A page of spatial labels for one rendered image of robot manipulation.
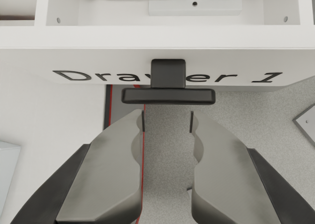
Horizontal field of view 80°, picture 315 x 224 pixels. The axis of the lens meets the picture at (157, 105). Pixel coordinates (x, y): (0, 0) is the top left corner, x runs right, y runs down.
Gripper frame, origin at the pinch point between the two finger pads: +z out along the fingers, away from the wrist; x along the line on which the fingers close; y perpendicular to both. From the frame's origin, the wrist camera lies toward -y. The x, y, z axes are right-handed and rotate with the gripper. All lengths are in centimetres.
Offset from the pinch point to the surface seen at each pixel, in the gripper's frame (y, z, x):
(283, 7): -6.3, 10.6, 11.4
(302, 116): 45, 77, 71
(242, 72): -0.8, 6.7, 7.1
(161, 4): -6.7, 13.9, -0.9
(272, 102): 41, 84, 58
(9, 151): 12.1, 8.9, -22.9
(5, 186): 17.3, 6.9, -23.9
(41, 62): -2.2, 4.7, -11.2
